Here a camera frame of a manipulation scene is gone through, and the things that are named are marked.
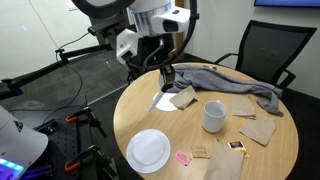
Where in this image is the white marker with black cap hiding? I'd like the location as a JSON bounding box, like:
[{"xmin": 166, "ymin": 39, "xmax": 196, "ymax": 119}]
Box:
[{"xmin": 147, "ymin": 85, "xmax": 168, "ymax": 113}]

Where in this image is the brown sugar packet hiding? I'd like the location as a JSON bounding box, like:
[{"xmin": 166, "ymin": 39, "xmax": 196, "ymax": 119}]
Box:
[{"xmin": 191, "ymin": 145, "xmax": 211, "ymax": 160}]

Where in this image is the small brown wrapper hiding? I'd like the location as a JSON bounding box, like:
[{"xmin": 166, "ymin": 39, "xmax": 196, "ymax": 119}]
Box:
[{"xmin": 202, "ymin": 64, "xmax": 218, "ymax": 72}]

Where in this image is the brown napkin front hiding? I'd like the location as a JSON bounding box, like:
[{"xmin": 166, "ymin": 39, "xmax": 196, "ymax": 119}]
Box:
[{"xmin": 203, "ymin": 141, "xmax": 246, "ymax": 180}]

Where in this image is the red yellow tea packet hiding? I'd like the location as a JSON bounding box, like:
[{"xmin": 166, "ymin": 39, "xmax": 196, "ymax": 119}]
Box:
[{"xmin": 227, "ymin": 140, "xmax": 250, "ymax": 158}]

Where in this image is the wall mounted screen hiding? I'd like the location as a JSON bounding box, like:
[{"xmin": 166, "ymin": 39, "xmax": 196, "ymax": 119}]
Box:
[{"xmin": 253, "ymin": 0, "xmax": 320, "ymax": 9}]

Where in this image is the wooden door frame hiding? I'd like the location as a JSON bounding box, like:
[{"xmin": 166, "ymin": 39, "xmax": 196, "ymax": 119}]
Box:
[{"xmin": 173, "ymin": 0, "xmax": 185, "ymax": 64}]

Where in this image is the pink sweetener packet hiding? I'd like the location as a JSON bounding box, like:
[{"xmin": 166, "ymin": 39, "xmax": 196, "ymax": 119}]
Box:
[{"xmin": 174, "ymin": 150, "xmax": 193, "ymax": 167}]

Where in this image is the white plate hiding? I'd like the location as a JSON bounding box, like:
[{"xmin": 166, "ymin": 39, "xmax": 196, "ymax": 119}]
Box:
[
  {"xmin": 152, "ymin": 90, "xmax": 180, "ymax": 113},
  {"xmin": 125, "ymin": 128, "xmax": 172, "ymax": 175}
]

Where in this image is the grey sweater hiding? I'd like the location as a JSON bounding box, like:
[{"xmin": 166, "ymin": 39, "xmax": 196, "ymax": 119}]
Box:
[{"xmin": 158, "ymin": 64, "xmax": 285, "ymax": 118}]

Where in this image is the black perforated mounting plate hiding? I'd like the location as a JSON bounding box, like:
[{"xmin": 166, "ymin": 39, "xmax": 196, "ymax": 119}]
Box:
[{"xmin": 31, "ymin": 111, "xmax": 118, "ymax": 180}]

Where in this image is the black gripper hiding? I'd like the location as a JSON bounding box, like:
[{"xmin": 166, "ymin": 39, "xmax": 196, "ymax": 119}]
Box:
[{"xmin": 158, "ymin": 54, "xmax": 177, "ymax": 93}]

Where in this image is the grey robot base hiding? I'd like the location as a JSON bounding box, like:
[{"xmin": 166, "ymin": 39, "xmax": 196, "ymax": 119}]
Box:
[{"xmin": 0, "ymin": 105, "xmax": 50, "ymax": 180}]

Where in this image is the black stand bar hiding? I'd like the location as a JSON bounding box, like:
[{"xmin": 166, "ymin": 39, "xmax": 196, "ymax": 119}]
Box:
[{"xmin": 0, "ymin": 59, "xmax": 73, "ymax": 101}]

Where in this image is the small black bracket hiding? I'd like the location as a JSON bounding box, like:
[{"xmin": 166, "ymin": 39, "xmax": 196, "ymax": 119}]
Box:
[{"xmin": 34, "ymin": 119, "xmax": 60, "ymax": 135}]

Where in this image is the black cable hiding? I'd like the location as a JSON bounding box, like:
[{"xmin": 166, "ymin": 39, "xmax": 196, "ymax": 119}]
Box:
[{"xmin": 41, "ymin": 31, "xmax": 91, "ymax": 125}]

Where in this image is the black mesh office chair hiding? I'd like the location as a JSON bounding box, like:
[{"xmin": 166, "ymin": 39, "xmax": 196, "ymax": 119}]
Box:
[
  {"xmin": 125, "ymin": 61, "xmax": 161, "ymax": 85},
  {"xmin": 213, "ymin": 19, "xmax": 318, "ymax": 91}
]

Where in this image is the orange black bar clamp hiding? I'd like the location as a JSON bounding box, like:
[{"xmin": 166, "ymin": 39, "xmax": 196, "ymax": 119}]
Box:
[
  {"xmin": 64, "ymin": 105, "xmax": 108, "ymax": 139},
  {"xmin": 63, "ymin": 144, "xmax": 118, "ymax": 180}
]

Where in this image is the folded brown paper napkin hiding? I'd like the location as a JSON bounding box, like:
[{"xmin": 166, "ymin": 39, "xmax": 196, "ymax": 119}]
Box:
[{"xmin": 168, "ymin": 85, "xmax": 199, "ymax": 111}]

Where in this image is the white ceramic mug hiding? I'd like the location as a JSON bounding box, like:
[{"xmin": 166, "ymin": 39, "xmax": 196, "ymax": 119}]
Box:
[{"xmin": 201, "ymin": 100, "xmax": 228, "ymax": 134}]

